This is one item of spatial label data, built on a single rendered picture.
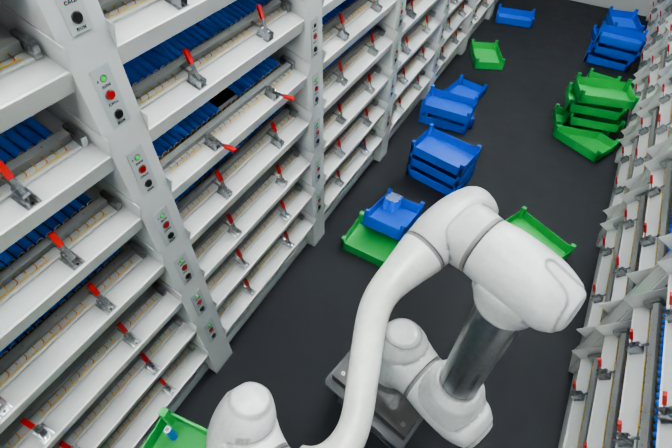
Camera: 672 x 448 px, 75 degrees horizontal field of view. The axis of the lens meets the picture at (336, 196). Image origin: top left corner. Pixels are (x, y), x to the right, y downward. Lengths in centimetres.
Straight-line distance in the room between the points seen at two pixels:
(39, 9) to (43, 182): 31
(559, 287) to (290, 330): 127
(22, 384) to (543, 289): 106
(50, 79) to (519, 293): 86
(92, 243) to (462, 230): 77
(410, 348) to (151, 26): 103
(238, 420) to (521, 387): 135
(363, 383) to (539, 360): 129
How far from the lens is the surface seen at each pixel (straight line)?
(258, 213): 154
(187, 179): 116
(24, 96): 85
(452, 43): 338
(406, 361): 134
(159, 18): 99
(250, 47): 124
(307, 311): 193
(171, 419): 130
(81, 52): 88
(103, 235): 109
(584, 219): 257
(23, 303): 106
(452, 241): 87
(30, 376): 120
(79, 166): 97
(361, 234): 216
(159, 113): 105
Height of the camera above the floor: 170
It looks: 47 degrees down
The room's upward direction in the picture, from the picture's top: 1 degrees clockwise
